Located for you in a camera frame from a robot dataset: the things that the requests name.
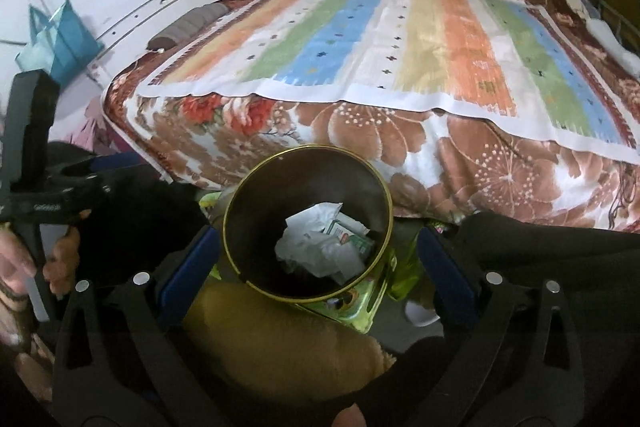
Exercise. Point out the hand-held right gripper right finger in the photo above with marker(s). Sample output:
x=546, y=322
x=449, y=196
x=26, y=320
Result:
x=447, y=272

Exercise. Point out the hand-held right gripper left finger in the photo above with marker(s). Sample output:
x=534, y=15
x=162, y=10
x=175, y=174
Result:
x=180, y=292

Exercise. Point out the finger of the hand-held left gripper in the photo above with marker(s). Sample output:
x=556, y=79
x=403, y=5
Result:
x=115, y=163

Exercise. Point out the white medicine box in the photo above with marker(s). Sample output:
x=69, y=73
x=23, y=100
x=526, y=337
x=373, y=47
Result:
x=350, y=239

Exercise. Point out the white tissue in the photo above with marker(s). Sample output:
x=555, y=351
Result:
x=300, y=252

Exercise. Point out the brown bin with gold rim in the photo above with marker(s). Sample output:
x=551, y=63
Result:
x=260, y=187

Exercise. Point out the person's left forearm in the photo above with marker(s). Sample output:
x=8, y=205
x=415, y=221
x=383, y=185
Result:
x=20, y=357

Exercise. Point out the person's left hand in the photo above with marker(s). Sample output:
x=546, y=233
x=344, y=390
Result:
x=65, y=257

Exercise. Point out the dark pink cloth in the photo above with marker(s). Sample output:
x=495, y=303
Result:
x=97, y=129

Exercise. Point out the teal bag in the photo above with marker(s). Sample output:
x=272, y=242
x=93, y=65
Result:
x=70, y=42

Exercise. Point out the person's black trousers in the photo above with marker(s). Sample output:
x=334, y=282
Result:
x=550, y=267

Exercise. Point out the grey ribbed pillow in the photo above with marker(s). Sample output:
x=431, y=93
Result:
x=190, y=24

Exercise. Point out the brown floral blanket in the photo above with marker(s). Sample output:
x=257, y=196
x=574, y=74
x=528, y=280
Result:
x=350, y=142

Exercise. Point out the striped colourful mat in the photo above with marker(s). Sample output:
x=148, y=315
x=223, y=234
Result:
x=425, y=57

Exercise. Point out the white folded cloth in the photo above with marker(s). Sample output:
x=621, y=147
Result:
x=610, y=39

